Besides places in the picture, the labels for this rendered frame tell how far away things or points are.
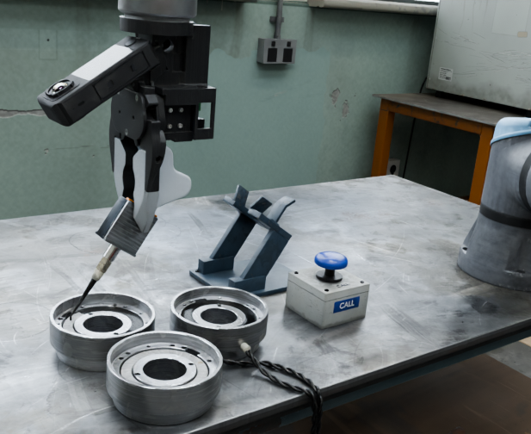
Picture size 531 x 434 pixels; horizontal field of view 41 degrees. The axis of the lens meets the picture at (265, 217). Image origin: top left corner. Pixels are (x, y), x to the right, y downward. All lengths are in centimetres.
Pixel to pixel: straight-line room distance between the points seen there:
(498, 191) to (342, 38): 199
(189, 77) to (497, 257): 53
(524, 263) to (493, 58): 198
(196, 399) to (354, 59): 248
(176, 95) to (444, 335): 42
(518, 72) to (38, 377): 243
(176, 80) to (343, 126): 235
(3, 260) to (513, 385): 86
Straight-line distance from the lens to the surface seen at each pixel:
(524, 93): 288
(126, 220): 74
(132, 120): 71
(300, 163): 293
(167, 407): 63
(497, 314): 96
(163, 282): 92
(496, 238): 105
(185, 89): 71
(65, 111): 66
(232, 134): 270
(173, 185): 73
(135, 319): 76
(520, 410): 127
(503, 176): 103
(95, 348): 71
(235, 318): 78
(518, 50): 291
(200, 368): 68
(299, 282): 85
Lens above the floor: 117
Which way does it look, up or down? 18 degrees down
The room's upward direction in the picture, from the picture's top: 5 degrees clockwise
